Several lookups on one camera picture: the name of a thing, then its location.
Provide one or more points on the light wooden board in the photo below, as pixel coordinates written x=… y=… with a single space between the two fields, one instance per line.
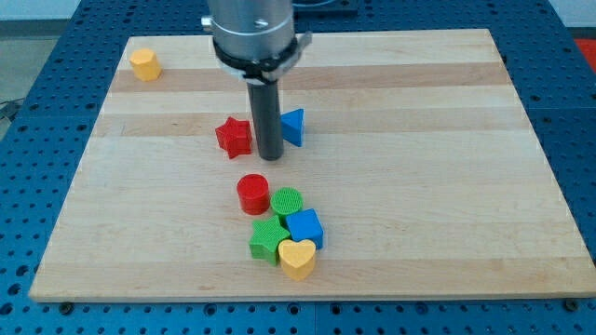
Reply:
x=419 y=158

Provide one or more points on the yellow heart block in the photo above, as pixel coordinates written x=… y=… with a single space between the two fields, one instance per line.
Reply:
x=297 y=259

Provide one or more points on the green star block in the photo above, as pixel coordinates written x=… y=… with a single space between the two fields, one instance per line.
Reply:
x=266 y=236

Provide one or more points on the red cylinder block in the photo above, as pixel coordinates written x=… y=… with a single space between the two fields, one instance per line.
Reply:
x=253 y=194

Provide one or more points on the red star block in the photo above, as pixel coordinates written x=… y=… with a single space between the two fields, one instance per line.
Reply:
x=234 y=136

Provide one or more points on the yellow hexagon block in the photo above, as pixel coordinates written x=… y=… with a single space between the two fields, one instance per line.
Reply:
x=145 y=64

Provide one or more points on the blue cube block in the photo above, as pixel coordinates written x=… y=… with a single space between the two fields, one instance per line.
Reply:
x=306 y=225

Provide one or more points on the green cylinder block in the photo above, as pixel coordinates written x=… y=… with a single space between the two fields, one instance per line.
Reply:
x=286 y=201

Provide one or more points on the blue triangle block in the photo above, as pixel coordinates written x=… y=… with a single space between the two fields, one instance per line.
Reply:
x=293 y=127

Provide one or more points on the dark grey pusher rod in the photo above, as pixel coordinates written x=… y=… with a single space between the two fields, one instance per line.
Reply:
x=266 y=120

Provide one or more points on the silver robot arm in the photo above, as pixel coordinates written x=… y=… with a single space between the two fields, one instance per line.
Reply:
x=255 y=40

